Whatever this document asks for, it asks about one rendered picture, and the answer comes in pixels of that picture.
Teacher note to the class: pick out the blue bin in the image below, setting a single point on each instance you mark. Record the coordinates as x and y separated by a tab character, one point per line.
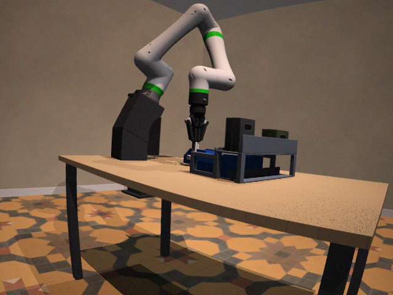
209	151
228	162
253	161

